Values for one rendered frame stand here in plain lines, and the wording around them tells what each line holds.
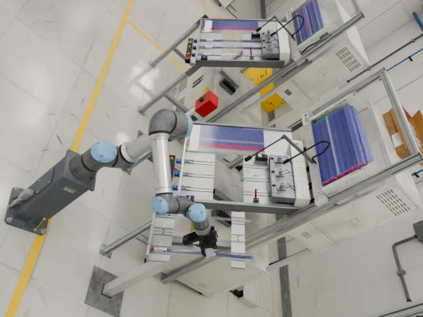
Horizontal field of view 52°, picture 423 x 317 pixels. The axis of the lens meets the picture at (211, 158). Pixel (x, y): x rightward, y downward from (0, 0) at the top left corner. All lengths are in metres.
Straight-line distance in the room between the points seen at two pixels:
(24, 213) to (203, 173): 1.04
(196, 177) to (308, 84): 1.52
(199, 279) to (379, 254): 1.58
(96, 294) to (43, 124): 1.19
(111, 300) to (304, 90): 2.24
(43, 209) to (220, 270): 1.26
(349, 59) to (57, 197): 2.43
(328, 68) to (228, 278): 1.82
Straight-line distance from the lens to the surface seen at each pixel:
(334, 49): 3.62
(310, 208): 2.52
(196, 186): 2.60
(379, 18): 5.58
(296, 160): 2.73
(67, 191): 2.44
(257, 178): 2.68
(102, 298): 2.88
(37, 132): 3.14
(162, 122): 1.97
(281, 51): 3.61
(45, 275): 2.72
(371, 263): 3.99
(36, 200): 2.55
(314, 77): 3.74
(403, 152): 2.83
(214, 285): 3.30
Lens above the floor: 2.25
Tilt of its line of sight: 31 degrees down
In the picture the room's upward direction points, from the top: 57 degrees clockwise
